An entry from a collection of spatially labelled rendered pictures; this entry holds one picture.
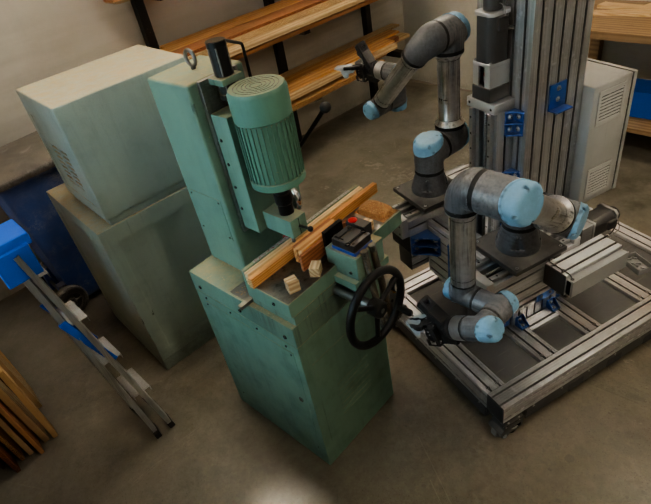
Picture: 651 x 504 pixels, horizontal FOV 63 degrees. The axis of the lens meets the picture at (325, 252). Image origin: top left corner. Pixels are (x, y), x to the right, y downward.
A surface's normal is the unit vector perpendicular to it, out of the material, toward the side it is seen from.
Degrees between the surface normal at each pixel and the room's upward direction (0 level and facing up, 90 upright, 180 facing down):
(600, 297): 0
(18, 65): 90
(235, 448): 0
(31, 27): 90
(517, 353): 0
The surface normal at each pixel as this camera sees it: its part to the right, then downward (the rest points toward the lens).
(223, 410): -0.16, -0.78
